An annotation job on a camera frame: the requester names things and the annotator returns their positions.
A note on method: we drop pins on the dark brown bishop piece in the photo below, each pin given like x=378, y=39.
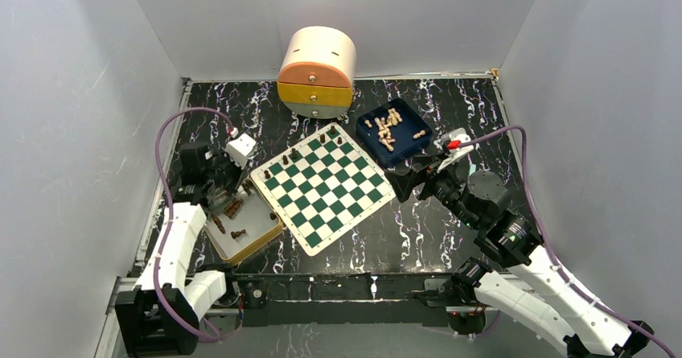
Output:
x=219, y=224

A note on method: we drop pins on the pile of light chess pieces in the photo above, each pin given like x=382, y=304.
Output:
x=383, y=126

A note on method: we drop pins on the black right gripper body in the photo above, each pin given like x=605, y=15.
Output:
x=437, y=184

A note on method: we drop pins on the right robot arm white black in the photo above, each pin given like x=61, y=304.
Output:
x=550, y=306

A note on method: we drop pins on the round wooden drawer cabinet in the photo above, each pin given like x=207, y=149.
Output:
x=317, y=74

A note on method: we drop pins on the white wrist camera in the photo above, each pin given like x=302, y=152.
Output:
x=456, y=145
x=240, y=149

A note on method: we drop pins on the gold metal tin tray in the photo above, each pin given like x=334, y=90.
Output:
x=253, y=217

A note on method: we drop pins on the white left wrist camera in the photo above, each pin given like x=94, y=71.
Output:
x=240, y=149

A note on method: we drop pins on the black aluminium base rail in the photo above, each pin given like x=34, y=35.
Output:
x=282, y=299

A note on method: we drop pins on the blue square tray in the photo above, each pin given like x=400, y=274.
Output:
x=404, y=146

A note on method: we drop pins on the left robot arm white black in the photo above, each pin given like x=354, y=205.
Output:
x=170, y=249

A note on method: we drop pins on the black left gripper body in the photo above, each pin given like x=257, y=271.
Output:
x=224, y=174

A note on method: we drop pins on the dark brown pawn piece bottom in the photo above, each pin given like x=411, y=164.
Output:
x=236, y=234

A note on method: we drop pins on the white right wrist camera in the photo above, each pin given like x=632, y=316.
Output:
x=456, y=145

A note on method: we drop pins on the green white chess board mat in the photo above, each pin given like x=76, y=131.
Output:
x=327, y=191

